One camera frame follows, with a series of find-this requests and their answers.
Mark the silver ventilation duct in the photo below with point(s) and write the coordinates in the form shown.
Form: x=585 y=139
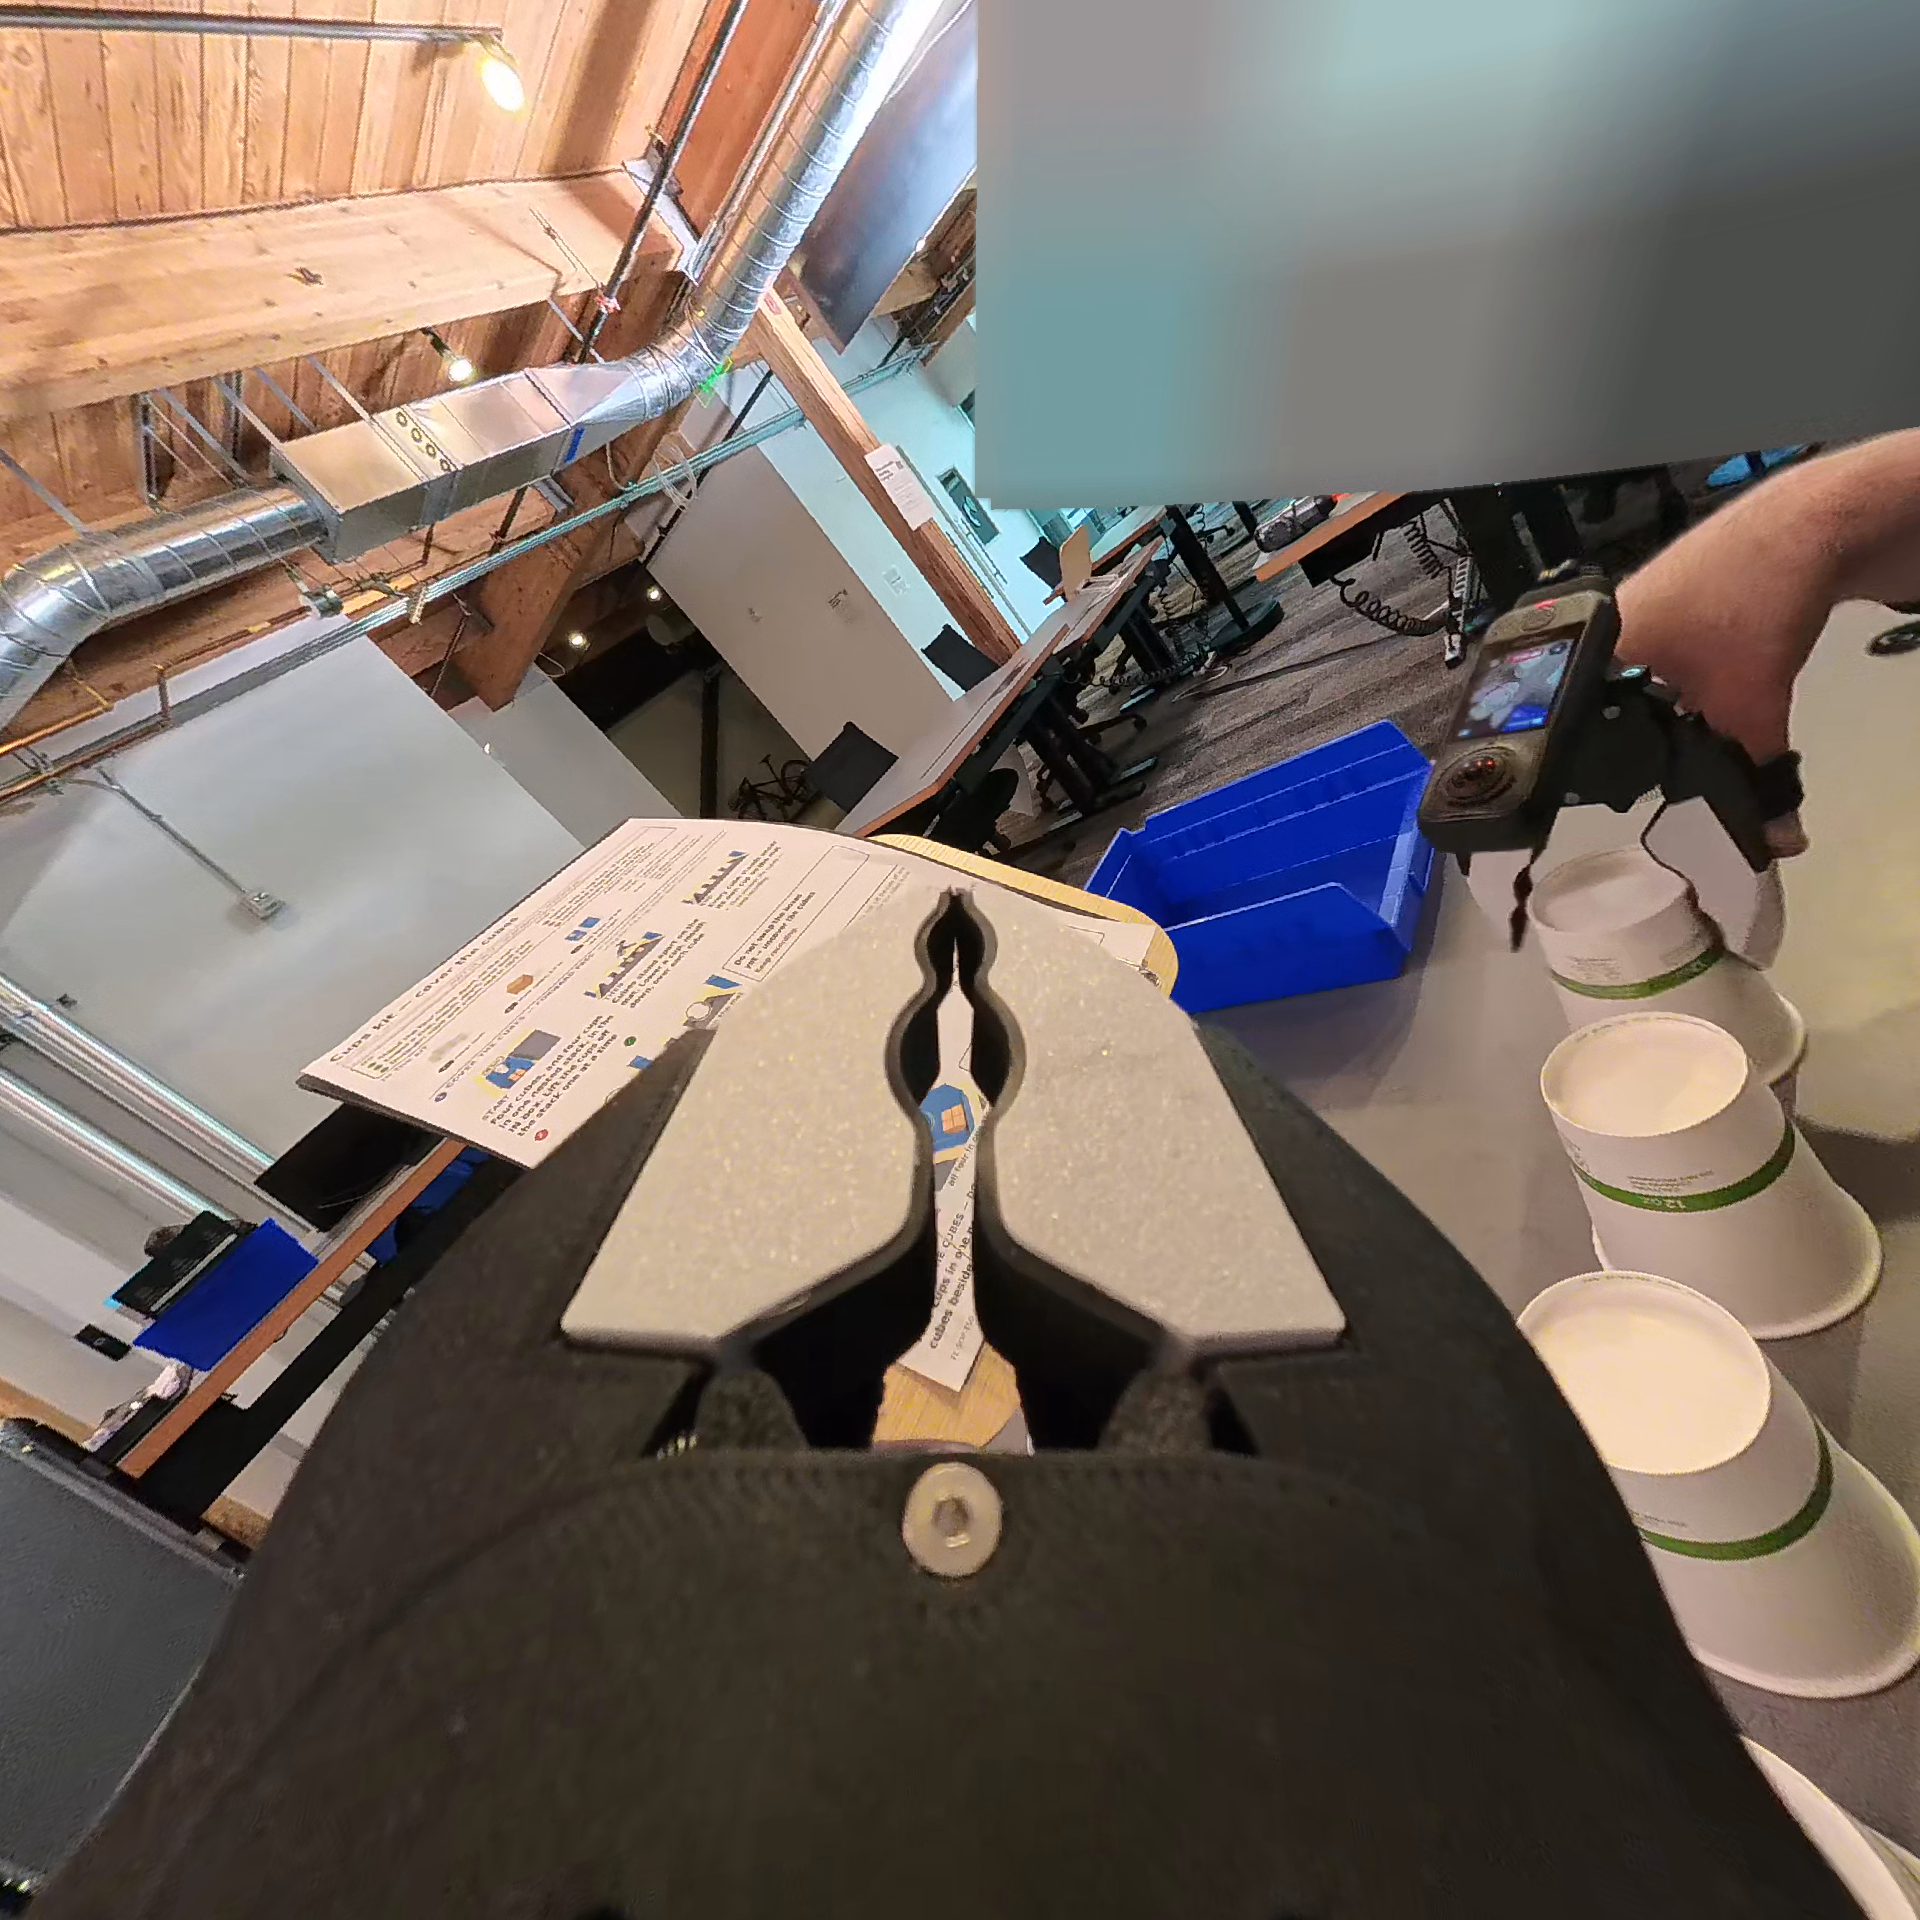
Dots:
x=452 y=453

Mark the wooden support post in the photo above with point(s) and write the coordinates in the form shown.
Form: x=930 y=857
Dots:
x=886 y=464

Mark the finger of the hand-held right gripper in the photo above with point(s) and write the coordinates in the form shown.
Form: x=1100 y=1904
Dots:
x=1721 y=879

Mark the brown-edged desk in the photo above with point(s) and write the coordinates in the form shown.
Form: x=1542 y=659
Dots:
x=301 y=1305

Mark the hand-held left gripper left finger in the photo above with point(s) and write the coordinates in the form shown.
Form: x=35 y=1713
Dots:
x=749 y=1171

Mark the person's right hand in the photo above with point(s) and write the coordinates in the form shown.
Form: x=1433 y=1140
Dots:
x=1725 y=633

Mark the white paper cup green band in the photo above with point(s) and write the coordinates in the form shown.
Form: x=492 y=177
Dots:
x=1872 y=1874
x=1666 y=1083
x=1650 y=1382
x=1624 y=932

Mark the black metal-edged case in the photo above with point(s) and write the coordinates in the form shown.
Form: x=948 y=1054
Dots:
x=91 y=1650

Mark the blue plastic bin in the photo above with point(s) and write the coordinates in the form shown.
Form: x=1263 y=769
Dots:
x=1275 y=901

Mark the black hanging screen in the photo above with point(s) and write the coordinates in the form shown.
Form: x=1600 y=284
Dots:
x=886 y=181

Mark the printed instruction sheet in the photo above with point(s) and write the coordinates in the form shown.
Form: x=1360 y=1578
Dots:
x=631 y=932

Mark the wooden desk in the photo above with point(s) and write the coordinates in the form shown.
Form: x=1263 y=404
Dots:
x=942 y=1416

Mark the white paper notice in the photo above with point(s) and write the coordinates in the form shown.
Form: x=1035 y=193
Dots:
x=897 y=480

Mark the person's right forearm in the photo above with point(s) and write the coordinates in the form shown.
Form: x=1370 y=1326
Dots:
x=1869 y=516

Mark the grey wall pipes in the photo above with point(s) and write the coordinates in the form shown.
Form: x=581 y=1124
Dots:
x=123 y=1083

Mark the blue storage bin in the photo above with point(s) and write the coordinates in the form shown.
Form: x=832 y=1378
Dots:
x=227 y=1298

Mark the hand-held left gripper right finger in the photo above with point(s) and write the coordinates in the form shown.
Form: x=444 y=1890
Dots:
x=1157 y=1171

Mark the long row of desks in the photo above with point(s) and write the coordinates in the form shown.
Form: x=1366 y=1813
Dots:
x=989 y=706

